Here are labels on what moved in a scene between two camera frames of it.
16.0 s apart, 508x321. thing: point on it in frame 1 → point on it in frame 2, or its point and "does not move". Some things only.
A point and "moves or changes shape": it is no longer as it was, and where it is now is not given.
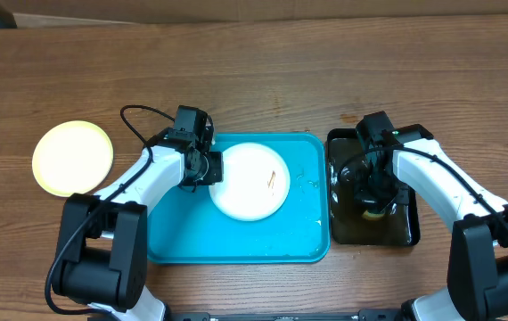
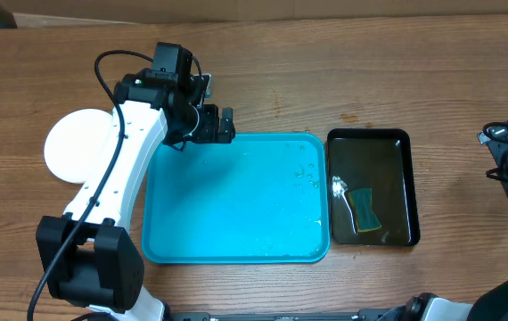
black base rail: x=364 y=316 does not move
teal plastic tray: x=187 y=227 does not move
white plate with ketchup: x=255 y=185 → x=76 y=142
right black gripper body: x=382 y=190 → x=507 y=141
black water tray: x=346 y=224 does not move
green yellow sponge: x=372 y=217 moves or changes shape
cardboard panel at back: x=195 y=11 does not move
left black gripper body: x=210 y=170 → x=200 y=127
